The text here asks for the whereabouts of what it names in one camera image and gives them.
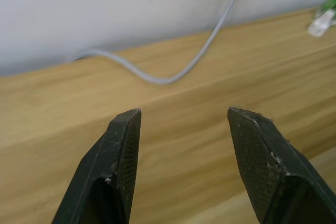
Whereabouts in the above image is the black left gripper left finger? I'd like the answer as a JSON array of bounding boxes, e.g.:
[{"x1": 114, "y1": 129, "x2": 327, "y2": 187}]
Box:
[{"x1": 51, "y1": 108, "x2": 142, "y2": 224}]

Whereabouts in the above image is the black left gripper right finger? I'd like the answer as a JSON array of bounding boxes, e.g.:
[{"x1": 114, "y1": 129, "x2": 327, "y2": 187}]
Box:
[{"x1": 227, "y1": 106, "x2": 336, "y2": 224}]

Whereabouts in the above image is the grey power cable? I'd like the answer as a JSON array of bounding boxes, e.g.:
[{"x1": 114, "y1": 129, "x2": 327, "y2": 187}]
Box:
[{"x1": 68, "y1": 0, "x2": 245, "y2": 86}]

